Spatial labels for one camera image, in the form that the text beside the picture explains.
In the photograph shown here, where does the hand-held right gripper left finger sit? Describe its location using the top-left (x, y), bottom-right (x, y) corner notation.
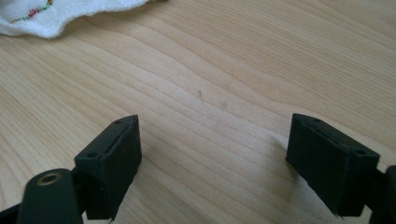
top-left (74, 114), bottom-right (143, 222)

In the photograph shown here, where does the white towel with embroidered border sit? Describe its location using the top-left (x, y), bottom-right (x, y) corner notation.
top-left (0, 0), bottom-right (151, 40)

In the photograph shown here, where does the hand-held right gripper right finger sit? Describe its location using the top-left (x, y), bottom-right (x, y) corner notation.
top-left (285, 113), bottom-right (381, 218)

